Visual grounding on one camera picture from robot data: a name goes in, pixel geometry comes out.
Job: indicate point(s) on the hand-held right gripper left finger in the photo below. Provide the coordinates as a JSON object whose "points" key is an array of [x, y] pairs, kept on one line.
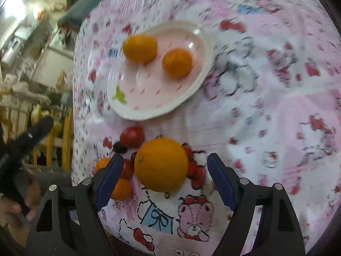
{"points": [[110, 181]]}

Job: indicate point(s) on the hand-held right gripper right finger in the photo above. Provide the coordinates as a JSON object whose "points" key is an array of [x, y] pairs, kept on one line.
{"points": [[219, 178]]}

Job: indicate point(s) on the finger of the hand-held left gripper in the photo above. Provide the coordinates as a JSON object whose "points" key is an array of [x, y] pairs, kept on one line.
{"points": [[40, 129]]}

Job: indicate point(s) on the small mandarin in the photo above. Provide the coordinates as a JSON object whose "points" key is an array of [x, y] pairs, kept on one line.
{"points": [[122, 189], [101, 164]]}

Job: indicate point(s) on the small red tomato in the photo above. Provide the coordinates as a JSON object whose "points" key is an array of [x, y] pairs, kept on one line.
{"points": [[128, 169]]}

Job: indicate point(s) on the dark purple grape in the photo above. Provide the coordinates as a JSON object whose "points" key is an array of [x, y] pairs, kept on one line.
{"points": [[120, 147]]}

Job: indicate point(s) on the large red tomato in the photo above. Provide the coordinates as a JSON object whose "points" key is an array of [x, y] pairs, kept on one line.
{"points": [[132, 136]]}

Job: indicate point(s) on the large orange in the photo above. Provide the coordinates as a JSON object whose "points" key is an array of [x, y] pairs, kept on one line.
{"points": [[161, 164]]}

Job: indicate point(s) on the pink and white plate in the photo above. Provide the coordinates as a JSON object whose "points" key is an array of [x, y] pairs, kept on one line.
{"points": [[149, 93]]}

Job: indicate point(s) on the person's left hand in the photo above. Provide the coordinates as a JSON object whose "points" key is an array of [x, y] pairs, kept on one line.
{"points": [[12, 209]]}

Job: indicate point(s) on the yellow wooden railing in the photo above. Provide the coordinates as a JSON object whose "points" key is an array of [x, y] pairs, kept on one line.
{"points": [[57, 138]]}

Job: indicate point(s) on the white towel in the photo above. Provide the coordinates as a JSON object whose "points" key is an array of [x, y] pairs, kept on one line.
{"points": [[26, 90]]}

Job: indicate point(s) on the white kitchen appliance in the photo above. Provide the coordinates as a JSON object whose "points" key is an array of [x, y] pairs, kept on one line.
{"points": [[10, 51]]}

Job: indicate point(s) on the pink cartoon printed blanket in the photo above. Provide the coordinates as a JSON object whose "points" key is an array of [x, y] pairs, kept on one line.
{"points": [[266, 98]]}

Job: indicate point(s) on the blue jeans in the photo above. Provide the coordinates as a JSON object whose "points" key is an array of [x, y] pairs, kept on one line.
{"points": [[77, 10]]}

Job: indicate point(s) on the large mandarin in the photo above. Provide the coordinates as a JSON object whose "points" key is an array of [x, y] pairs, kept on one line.
{"points": [[140, 49]]}

